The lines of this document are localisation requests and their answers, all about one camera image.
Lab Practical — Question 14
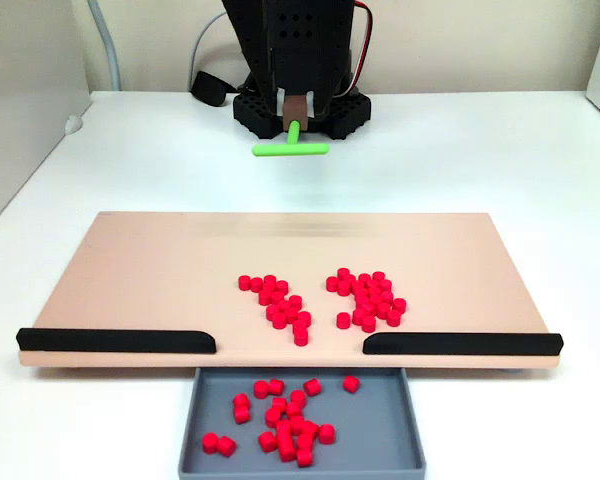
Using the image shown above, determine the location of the black edge rail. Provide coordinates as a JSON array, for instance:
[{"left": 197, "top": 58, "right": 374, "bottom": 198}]
[
  {"left": 362, "top": 331, "right": 565, "bottom": 357},
  {"left": 15, "top": 327, "right": 217, "bottom": 355}
]

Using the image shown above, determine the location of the tan flat board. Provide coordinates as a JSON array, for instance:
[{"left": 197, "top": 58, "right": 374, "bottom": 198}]
[{"left": 17, "top": 211, "right": 564, "bottom": 371}]

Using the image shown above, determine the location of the grey shallow tray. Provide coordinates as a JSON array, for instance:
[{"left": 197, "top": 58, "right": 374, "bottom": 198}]
[{"left": 177, "top": 367, "right": 427, "bottom": 480}]

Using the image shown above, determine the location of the white red black servo cable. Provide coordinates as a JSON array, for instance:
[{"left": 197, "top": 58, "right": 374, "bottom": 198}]
[{"left": 350, "top": 0, "right": 375, "bottom": 99}]

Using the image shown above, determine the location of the thick grey cable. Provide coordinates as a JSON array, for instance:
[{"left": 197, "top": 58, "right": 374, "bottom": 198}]
[{"left": 86, "top": 0, "right": 122, "bottom": 92}]

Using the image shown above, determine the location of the green T-shaped pusher tool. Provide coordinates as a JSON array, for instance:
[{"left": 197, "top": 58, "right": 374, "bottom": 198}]
[{"left": 251, "top": 94, "right": 330, "bottom": 158}]

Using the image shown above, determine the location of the thin grey cable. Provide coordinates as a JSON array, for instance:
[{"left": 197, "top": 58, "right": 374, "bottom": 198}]
[{"left": 187, "top": 10, "right": 227, "bottom": 94}]

